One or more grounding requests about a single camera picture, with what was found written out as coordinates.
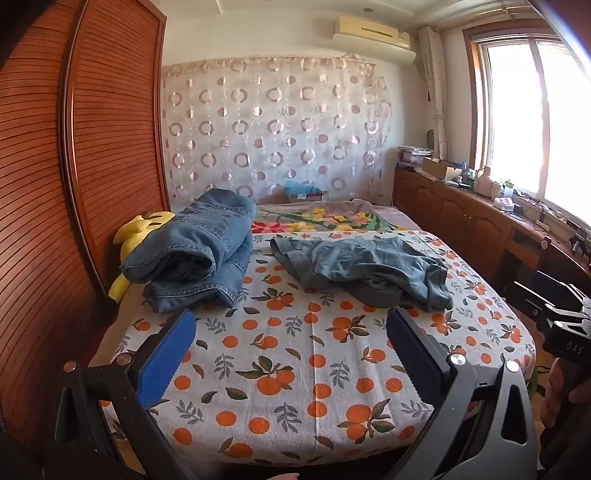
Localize open cardboard box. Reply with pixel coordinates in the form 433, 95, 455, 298
422, 157, 462, 182

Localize stack of papers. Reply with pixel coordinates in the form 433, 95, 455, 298
397, 145, 435, 168

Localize floral blanket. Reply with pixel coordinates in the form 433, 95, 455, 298
252, 198, 421, 234

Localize orange-print bed sheet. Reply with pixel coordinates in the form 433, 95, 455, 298
99, 228, 536, 467

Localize bunched window curtain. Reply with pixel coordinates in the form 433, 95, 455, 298
418, 25, 451, 160

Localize beige mattress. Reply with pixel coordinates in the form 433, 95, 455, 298
88, 281, 144, 370

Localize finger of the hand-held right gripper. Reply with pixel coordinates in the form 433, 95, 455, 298
545, 295, 591, 330
505, 270, 578, 320

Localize person's right hand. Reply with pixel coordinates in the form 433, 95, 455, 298
540, 362, 591, 432

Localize sheer circle-pattern curtain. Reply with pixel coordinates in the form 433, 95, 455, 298
161, 53, 393, 208

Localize folded blue jeans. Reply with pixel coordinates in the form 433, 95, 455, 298
121, 188, 258, 315

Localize blue bag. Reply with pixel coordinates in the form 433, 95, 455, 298
283, 181, 324, 200

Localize long wooden cabinet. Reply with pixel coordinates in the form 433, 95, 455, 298
392, 164, 591, 296

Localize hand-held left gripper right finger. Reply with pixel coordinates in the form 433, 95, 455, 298
383, 307, 539, 480

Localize yellow plush toy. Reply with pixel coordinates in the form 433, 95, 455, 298
108, 210, 176, 301

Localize window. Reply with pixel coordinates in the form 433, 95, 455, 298
466, 28, 591, 222

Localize wall air conditioner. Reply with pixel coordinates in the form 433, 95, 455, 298
332, 16, 416, 65

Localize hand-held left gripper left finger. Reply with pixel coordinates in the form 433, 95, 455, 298
44, 308, 199, 480

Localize grey-blue t-shirt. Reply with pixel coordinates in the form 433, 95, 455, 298
270, 233, 454, 311

